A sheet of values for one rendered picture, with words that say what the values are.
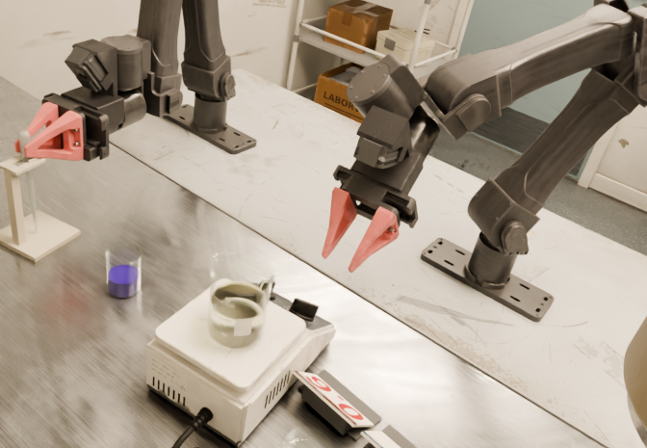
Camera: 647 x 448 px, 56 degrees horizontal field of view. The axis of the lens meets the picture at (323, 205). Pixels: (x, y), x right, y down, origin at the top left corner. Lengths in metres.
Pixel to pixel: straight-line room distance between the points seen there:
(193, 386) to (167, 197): 0.43
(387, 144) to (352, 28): 2.31
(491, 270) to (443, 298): 0.08
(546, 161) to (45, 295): 0.66
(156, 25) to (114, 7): 1.34
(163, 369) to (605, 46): 0.62
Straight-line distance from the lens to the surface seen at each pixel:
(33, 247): 0.91
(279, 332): 0.67
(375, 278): 0.91
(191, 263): 0.88
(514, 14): 3.57
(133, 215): 0.97
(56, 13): 2.19
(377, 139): 0.64
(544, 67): 0.78
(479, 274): 0.94
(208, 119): 1.19
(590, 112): 0.87
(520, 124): 3.66
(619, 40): 0.83
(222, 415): 0.65
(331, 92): 3.02
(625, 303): 1.07
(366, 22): 2.90
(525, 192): 0.86
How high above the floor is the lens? 1.45
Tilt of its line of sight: 32 degrees down
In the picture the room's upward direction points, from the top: 11 degrees clockwise
